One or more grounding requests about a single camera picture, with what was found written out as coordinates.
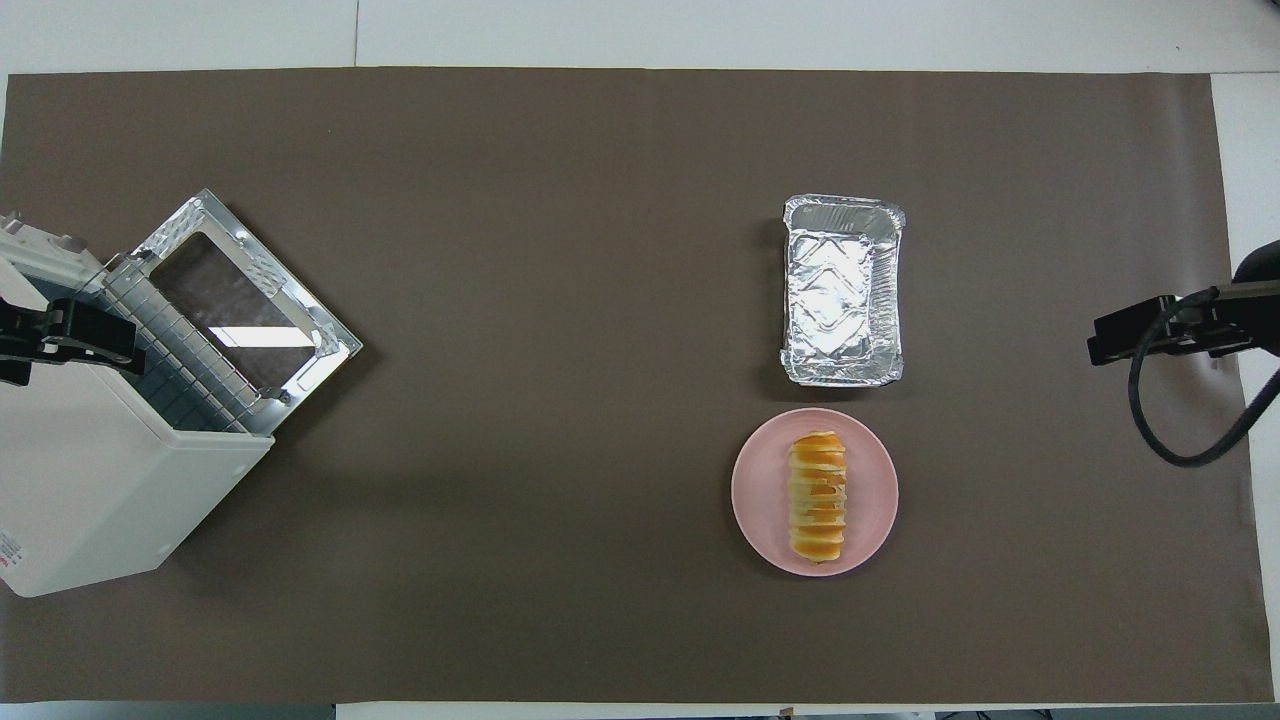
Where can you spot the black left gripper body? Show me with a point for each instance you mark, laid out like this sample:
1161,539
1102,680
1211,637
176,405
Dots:
30,335

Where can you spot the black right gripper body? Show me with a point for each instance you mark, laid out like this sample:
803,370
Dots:
1235,320

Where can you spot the aluminium foil tray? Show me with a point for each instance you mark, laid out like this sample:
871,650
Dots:
840,290

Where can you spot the golden spiral bread roll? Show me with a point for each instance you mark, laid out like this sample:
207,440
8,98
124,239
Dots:
818,495

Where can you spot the white toaster oven body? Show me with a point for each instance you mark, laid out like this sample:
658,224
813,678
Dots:
90,480

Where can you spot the red white oven sticker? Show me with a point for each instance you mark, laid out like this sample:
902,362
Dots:
8,555

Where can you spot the pink round plate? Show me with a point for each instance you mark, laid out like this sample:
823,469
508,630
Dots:
765,500

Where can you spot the brown table mat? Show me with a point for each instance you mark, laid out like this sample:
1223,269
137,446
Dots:
600,200

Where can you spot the glass oven door metal frame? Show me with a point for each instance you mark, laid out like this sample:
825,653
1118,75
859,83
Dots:
250,300

